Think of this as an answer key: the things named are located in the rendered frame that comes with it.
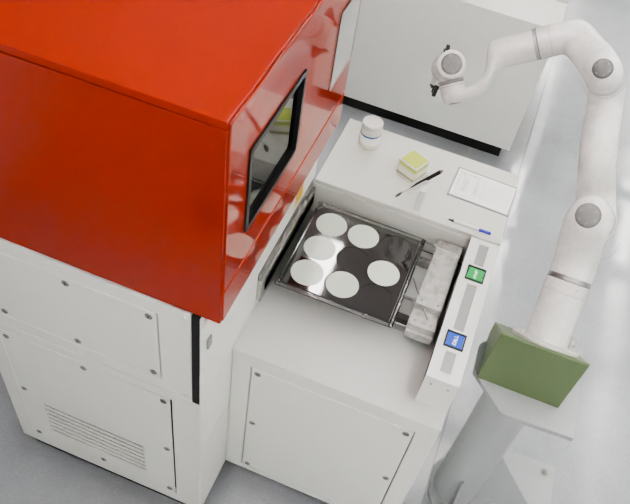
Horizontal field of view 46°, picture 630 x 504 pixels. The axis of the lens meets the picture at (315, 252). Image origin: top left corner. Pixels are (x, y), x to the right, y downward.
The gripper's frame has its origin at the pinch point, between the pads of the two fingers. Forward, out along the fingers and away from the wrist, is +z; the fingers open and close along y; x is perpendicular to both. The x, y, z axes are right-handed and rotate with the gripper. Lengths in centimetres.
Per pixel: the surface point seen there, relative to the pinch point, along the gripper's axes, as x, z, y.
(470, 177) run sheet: -19.9, -4.7, -30.5
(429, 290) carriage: -13, -33, -66
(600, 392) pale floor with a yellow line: -110, 50, -103
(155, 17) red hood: 66, -111, -16
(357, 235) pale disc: 12, -23, -57
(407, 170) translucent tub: 1.7, -12.4, -33.7
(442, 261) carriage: -16, -23, -58
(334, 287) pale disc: 15, -40, -72
